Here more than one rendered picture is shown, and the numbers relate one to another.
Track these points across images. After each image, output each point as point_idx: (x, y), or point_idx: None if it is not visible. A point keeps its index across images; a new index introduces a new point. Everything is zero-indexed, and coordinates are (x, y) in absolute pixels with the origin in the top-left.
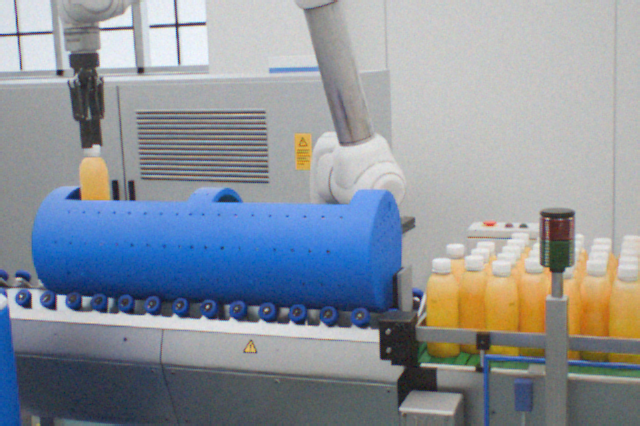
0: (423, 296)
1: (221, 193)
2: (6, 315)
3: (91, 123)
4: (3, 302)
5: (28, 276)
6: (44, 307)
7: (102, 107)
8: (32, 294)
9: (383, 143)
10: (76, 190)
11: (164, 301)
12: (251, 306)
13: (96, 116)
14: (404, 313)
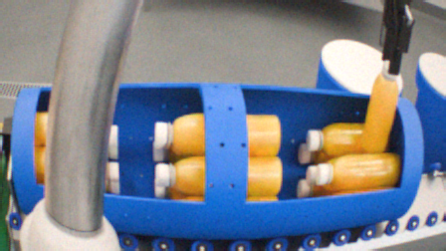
0: (8, 216)
1: (202, 98)
2: (328, 80)
3: (385, 37)
4: (334, 74)
5: (444, 214)
6: None
7: (398, 41)
8: (426, 214)
9: (34, 210)
10: (396, 108)
11: (296, 237)
12: (176, 238)
13: None
14: (8, 128)
